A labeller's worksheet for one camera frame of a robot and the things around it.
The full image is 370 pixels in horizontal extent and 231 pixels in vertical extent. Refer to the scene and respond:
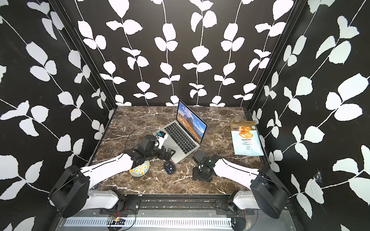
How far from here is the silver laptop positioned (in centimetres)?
92

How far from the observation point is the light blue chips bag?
967 mm

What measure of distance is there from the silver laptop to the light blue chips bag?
27cm
